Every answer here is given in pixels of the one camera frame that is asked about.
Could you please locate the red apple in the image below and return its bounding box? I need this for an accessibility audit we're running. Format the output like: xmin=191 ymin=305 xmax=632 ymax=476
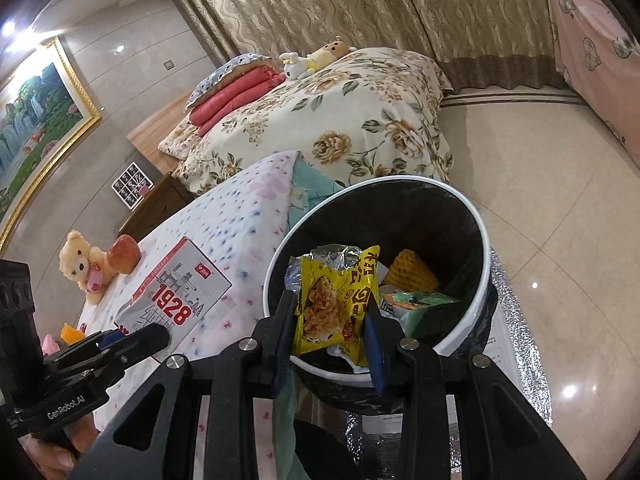
xmin=107 ymin=234 xmax=142 ymax=276

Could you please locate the silver foil mat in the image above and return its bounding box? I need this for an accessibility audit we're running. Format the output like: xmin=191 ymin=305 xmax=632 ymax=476
xmin=295 ymin=247 xmax=553 ymax=480

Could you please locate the white trash bin black liner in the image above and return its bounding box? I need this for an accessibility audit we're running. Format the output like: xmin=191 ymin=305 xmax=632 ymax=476
xmin=262 ymin=175 xmax=501 ymax=416

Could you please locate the wooden headboard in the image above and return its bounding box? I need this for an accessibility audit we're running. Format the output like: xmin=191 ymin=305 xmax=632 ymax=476
xmin=126 ymin=91 xmax=196 ymax=173

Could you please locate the red and white carton box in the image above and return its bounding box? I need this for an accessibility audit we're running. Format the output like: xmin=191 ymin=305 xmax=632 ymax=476
xmin=114 ymin=236 xmax=233 ymax=363

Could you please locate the gold framed landscape painting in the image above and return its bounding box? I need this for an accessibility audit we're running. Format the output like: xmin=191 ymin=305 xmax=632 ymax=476
xmin=0 ymin=35 xmax=103 ymax=256

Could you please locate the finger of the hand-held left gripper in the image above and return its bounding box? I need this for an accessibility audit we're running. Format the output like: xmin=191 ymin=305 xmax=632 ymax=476
xmin=107 ymin=323 xmax=171 ymax=368
xmin=47 ymin=330 xmax=117 ymax=361

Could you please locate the pink patterned cloth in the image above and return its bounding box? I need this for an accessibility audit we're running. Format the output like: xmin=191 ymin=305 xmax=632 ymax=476
xmin=547 ymin=0 xmax=640 ymax=168

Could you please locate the yellow foam fruit net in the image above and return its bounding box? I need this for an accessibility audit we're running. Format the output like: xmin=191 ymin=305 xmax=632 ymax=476
xmin=387 ymin=248 xmax=441 ymax=293

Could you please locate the yellow bear plush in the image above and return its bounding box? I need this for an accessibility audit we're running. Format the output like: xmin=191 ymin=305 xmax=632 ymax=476
xmin=305 ymin=36 xmax=358 ymax=71

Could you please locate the black and white photo collage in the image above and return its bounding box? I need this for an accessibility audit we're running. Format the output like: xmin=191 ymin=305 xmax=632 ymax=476
xmin=111 ymin=160 xmax=153 ymax=207

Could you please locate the cream teddy bear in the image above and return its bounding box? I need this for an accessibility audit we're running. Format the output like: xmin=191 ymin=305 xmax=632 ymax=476
xmin=59 ymin=230 xmax=113 ymax=306

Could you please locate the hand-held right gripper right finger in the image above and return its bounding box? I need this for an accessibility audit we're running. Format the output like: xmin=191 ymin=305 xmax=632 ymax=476
xmin=362 ymin=296 xmax=588 ymax=480

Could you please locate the folded pink quilt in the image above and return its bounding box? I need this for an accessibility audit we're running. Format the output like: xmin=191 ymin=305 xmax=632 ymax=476
xmin=189 ymin=66 xmax=287 ymax=138

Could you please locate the person's left hand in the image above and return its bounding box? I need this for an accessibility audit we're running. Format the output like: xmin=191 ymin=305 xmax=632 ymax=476
xmin=22 ymin=407 xmax=101 ymax=480

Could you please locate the eyelet trimmed pillow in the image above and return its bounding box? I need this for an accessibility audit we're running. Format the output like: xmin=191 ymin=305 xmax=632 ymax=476
xmin=185 ymin=53 xmax=273 ymax=111

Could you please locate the wooden nightstand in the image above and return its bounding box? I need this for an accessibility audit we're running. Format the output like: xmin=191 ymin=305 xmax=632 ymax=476
xmin=117 ymin=172 xmax=193 ymax=241

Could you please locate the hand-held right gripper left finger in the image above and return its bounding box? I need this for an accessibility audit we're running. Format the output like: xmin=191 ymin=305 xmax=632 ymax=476
xmin=75 ymin=287 xmax=301 ymax=480

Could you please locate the floral pillow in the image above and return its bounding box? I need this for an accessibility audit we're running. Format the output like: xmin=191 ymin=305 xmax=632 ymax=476
xmin=157 ymin=120 xmax=201 ymax=161

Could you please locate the floral bedspread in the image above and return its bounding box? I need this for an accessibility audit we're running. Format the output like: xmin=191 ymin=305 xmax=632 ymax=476
xmin=157 ymin=47 xmax=456 ymax=198

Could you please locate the green drink carton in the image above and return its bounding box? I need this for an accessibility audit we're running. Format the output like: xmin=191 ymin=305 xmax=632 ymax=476
xmin=380 ymin=290 xmax=461 ymax=338

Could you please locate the yellow noodle packet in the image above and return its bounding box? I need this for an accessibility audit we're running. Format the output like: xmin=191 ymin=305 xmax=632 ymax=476
xmin=292 ymin=244 xmax=383 ymax=368

